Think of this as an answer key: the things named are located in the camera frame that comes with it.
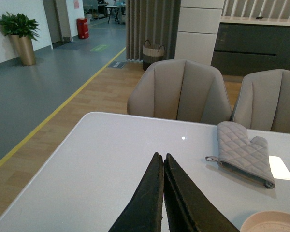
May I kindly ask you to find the beige chair left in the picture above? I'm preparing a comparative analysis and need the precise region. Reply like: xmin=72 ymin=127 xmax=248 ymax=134
xmin=127 ymin=59 xmax=232 ymax=125

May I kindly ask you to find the grey quilted oven mitt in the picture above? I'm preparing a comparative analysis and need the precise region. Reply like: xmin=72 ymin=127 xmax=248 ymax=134
xmin=205 ymin=121 xmax=276 ymax=189

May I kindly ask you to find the dark grey cabinet counter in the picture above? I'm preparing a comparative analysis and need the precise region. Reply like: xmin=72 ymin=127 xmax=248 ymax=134
xmin=211 ymin=22 xmax=290 ymax=76

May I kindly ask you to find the red bin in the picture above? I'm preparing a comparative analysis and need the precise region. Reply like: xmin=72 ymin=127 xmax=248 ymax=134
xmin=76 ymin=18 xmax=89 ymax=39

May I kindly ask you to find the background desk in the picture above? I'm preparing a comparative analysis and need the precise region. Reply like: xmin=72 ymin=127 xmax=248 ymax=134
xmin=105 ymin=4 xmax=126 ymax=24

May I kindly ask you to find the grey pleated curtain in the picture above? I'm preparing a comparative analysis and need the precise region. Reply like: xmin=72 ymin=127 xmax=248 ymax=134
xmin=125 ymin=0 xmax=181 ymax=60

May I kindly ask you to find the grey floor mat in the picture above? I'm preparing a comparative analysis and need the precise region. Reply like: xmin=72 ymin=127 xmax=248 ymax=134
xmin=108 ymin=61 xmax=126 ymax=69

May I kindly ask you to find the beige chair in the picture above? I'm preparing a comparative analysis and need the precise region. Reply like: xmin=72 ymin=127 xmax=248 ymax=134
xmin=232 ymin=69 xmax=290 ymax=133
xmin=127 ymin=59 xmax=232 ymax=125

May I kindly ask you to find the woven basket with handles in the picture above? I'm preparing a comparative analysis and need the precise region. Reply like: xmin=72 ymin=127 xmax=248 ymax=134
xmin=143 ymin=39 xmax=165 ymax=71

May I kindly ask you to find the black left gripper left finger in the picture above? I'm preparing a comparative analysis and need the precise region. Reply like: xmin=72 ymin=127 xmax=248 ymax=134
xmin=109 ymin=152 xmax=164 ymax=232

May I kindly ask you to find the beige chair right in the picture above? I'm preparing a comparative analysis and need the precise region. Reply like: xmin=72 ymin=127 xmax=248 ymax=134
xmin=232 ymin=69 xmax=290 ymax=133

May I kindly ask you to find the beige ceramic plate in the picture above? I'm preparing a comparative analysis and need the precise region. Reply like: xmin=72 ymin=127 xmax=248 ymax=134
xmin=240 ymin=211 xmax=290 ymax=232

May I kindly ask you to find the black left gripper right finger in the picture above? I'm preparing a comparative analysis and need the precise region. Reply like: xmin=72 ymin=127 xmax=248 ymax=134
xmin=164 ymin=153 xmax=239 ymax=232

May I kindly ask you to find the green potted plant gold pot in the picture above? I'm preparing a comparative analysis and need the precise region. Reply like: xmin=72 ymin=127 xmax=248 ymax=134
xmin=0 ymin=12 xmax=39 ymax=66

